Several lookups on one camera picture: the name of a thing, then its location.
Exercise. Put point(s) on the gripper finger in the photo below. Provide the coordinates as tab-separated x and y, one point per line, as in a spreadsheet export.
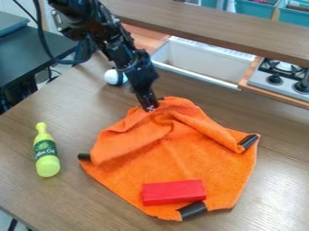
147	101

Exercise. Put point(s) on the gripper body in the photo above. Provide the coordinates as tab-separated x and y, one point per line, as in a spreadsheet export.
141	72

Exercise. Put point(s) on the orange cloth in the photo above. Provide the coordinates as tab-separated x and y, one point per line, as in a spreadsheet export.
177	156

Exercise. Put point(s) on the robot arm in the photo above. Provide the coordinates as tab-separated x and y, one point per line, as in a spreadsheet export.
86	22

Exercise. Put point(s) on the white ball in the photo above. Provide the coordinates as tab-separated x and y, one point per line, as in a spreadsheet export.
114	77

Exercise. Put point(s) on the toy sink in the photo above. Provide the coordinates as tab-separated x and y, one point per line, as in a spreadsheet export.
205	61

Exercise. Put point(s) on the red block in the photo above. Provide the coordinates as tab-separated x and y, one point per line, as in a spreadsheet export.
174	192

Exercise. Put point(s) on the yellow toy bottle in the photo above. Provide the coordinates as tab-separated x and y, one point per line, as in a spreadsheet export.
46	152

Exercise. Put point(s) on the black table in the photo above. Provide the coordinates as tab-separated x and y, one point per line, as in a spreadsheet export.
24	57

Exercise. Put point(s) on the teal bin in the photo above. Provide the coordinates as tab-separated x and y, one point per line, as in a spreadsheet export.
294	12
257	7

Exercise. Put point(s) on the toy stove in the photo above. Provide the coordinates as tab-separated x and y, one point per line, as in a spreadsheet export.
283	78

